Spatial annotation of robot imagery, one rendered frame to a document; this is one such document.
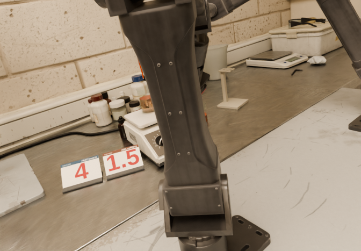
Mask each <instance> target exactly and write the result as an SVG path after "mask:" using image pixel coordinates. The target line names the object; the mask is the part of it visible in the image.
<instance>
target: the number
mask: <svg viewBox="0 0 361 251"><path fill-rule="evenodd" d="M62 174H63V184H64V185H67V184H70V183H74V182H78V181H81V180H85V179H88V178H92V177H95V176H99V175H100V170H99V164H98V158H96V159H93V160H89V161H85V162H81V163H78V164H74V165H71V166H67V167H63V168H62Z"/></svg>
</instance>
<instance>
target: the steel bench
mask: <svg viewBox="0 0 361 251"><path fill-rule="evenodd" d="M322 56H324V57H325V59H326V63H325V64H320V65H316V64H310V63H308V62H307V61H305V62H302V63H300V64H297V65H295V66H292V67H289V68H285V69H282V68H269V67H256V66H247V65H246V62H243V63H240V64H238V65H235V66H232V67H230V68H235V70H232V71H231V72H227V77H226V86H227V96H228V98H239V99H248V100H249V102H247V103H246V104H244V105H243V106H242V107H240V108H239V109H238V110H236V109H227V108H220V107H217V105H219V104H220V103H222V102H223V93H222V84H221V80H214V81H211V80H209V81H207V82H206V83H205V84H206V85H207V87H206V90H205V91H204V92H203V94H202V95H201V96H202V100H203V102H206V108H207V115H208V122H207V126H208V129H209V132H210V135H211V137H212V139H213V142H214V143H215V145H216V146H217V150H218V152H219V159H220V163H221V162H223V161H224V160H226V159H228V158H229V157H231V156H233V155H234V154H236V153H237V152H239V151H241V150H242V149H244V148H246V147H247V146H249V145H251V144H252V143H253V142H255V141H257V140H258V139H260V138H262V137H263V136H265V135H267V134H268V133H270V132H271V131H273V130H275V129H276V128H278V127H279V126H281V125H282V124H284V123H286V122H287V121H289V120H291V119H292V118H294V117H295V116H297V115H299V114H300V113H302V112H304V111H305V110H307V109H309V108H310V107H311V106H313V105H315V104H316V103H318V102H319V101H321V100H323V99H324V98H326V97H328V96H329V95H331V94H333V93H334V92H335V91H337V90H339V89H340V88H351V89H361V80H360V78H359V77H358V75H357V73H356V72H355V70H354V68H353V67H352V65H351V64H353V63H352V61H351V59H350V58H349V56H348V54H347V52H346V51H345V49H344V47H343V46H342V47H340V48H338V49H335V50H333V51H331V52H329V53H327V54H324V55H322ZM310 58H312V57H308V60H309V59H310ZM295 69H302V70H296V71H295V72H294V70H295ZM293 72H294V73H293ZM292 73H293V75H291V74H292ZM111 118H112V117H111ZM118 124H119V123H118V121H114V120H113V118H112V122H111V123H110V124H109V125H107V126H103V127H98V126H96V123H95V122H92V120H91V119H89V120H86V121H83V122H81V123H78V124H75V125H72V126H69V127H66V128H64V129H61V130H59V131H56V132H53V133H51V134H48V135H45V136H43V137H40V138H37V139H34V140H32V141H29V142H26V143H24V144H21V145H18V146H16V147H12V148H10V149H7V150H4V151H2V152H0V155H2V154H5V153H7V152H10V151H12V150H15V149H18V148H21V147H24V146H27V145H30V144H33V143H35V142H38V141H41V140H45V139H48V138H51V137H54V136H57V135H60V134H64V133H68V132H83V133H97V132H103V131H108V130H112V129H115V128H118ZM114 144H120V145H122V148H126V147H129V146H132V144H130V143H129V141H128V140H127V138H121V137H120V133H119V130H116V131H112V132H107V133H102V134H96V135H84V134H78V133H73V134H67V135H63V136H61V137H57V138H54V139H50V140H47V141H44V142H41V143H39V144H36V145H33V146H30V147H27V148H24V149H21V150H18V151H16V152H13V153H11V154H8V155H5V156H2V157H0V162H1V161H4V160H6V159H9V158H11V157H14V156H16V155H19V154H25V156H26V158H27V159H28V161H29V163H30V165H31V167H32V169H33V171H34V173H35V174H36V176H37V178H38V180H39V182H40V184H41V186H42V188H43V190H44V192H45V195H44V196H43V197H41V198H39V199H37V200H35V201H33V202H31V203H29V204H27V205H24V206H22V207H20V208H18V209H16V210H14V211H12V212H10V213H8V214H6V215H4V216H2V217H0V251H80V250H81V249H83V248H84V247H86V246H88V245H89V244H91V243H93V242H94V241H96V240H98V239H99V238H101V237H102V236H104V235H105V234H107V233H109V232H110V231H112V230H114V229H115V228H117V227H118V226H120V225H122V224H123V223H125V222H126V221H128V220H130V219H131V218H133V217H135V216H136V215H138V214H139V213H141V212H142V211H144V210H146V209H147V208H149V207H151V206H152V205H154V204H155V203H157V202H159V200H158V184H159V181H160V180H163V179H165V176H164V165H162V166H160V167H159V166H158V165H156V164H155V163H154V162H153V161H152V160H150V159H149V158H148V157H146V156H145V155H144V154H143V153H142V152H140V154H141V158H142V162H143V166H144V168H145V169H144V170H140V171H137V172H134V173H131V174H127V175H124V176H120V177H116V178H113V179H110V180H107V179H106V171H105V166H104V160H103V155H102V150H103V149H104V148H105V147H107V146H110V145H114ZM96 155H98V156H99V162H100V167H101V171H102V172H103V181H102V182H99V183H96V184H92V185H89V186H86V187H82V188H79V189H75V190H72V191H68V192H65V193H62V190H63V185H62V175H61V165H63V164H66V163H71V162H74V161H78V160H82V159H86V158H89V157H92V156H96Z"/></svg>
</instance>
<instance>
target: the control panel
mask: <svg viewBox="0 0 361 251"><path fill-rule="evenodd" d="M159 135H161V134H160V130H156V131H153V132H151V133H148V134H146V135H145V138H146V139H147V140H148V142H149V143H150V145H151V146H152V148H153V150H154V151H155V152H156V154H157V155H158V156H162V155H164V149H163V146H159V145H157V144H156V142H155V139H156V137H158V136H159Z"/></svg>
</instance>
